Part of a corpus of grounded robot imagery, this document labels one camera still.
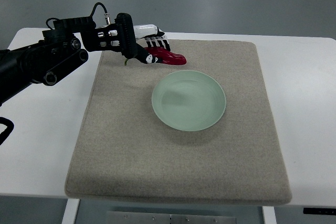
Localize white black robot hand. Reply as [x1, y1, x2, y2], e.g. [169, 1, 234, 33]
[133, 24, 171, 64]

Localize red pepper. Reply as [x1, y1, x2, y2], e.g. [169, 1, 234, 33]
[122, 45, 187, 65]

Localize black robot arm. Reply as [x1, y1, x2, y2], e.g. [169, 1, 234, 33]
[1, 13, 149, 103]

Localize light green plate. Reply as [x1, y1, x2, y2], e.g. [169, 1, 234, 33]
[151, 70, 227, 132]

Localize beige felt mat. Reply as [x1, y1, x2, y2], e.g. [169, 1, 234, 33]
[65, 40, 292, 206]

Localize black table control panel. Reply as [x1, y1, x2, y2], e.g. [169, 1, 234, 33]
[303, 208, 336, 216]

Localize black cable loop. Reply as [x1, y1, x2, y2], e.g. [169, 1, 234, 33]
[0, 116, 14, 146]

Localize metal table base plate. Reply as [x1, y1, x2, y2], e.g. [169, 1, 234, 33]
[106, 211, 237, 224]

